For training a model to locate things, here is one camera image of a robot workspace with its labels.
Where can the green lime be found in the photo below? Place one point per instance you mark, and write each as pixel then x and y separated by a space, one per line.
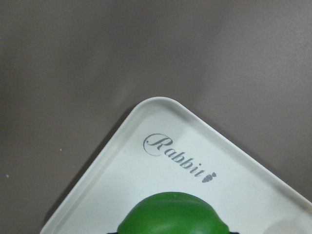
pixel 172 213

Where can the cream rabbit print tray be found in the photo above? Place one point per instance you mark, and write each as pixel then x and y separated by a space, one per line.
pixel 162 146

